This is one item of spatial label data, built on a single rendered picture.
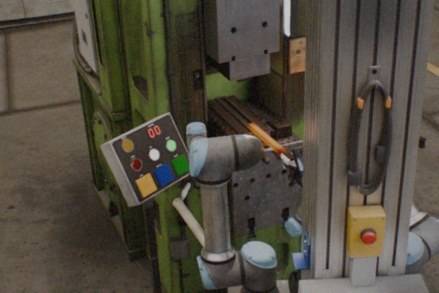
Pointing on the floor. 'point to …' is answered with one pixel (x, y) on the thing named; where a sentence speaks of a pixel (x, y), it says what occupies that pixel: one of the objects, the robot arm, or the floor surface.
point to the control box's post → (152, 245)
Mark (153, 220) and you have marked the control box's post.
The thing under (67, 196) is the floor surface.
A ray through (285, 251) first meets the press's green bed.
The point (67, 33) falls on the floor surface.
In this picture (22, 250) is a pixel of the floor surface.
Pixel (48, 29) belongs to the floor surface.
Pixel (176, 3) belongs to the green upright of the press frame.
